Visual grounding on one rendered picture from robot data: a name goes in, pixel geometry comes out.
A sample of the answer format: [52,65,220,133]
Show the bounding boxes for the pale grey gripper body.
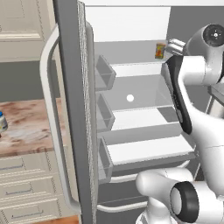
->
[164,38,187,57]

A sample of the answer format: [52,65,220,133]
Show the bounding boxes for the white fridge shelf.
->
[106,135,197,166]
[111,61,173,78]
[111,106,182,131]

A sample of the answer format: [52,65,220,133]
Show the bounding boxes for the grey fridge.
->
[83,0,224,224]

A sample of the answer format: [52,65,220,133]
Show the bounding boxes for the grey fridge door bin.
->
[95,93,116,133]
[94,54,117,92]
[97,136,115,184]

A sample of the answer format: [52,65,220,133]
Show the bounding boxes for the grey fridge door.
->
[52,0,99,224]

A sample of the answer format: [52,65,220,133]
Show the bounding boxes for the orange and green box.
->
[154,42,167,60]

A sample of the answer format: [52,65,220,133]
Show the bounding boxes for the cream drawer front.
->
[0,153,51,178]
[0,198,60,224]
[0,176,56,200]

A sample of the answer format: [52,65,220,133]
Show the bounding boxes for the white jar with blue lid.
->
[0,111,9,134]

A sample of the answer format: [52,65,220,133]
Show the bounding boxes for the white curved fridge door handle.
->
[38,24,82,215]

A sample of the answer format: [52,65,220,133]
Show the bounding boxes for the cream wall cupboard door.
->
[0,0,57,63]

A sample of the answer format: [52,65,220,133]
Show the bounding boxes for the white fridge drawer handle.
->
[96,200,149,214]

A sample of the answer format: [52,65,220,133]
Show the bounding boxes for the grey drawer handle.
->
[10,209,45,220]
[0,164,25,172]
[4,188,33,196]

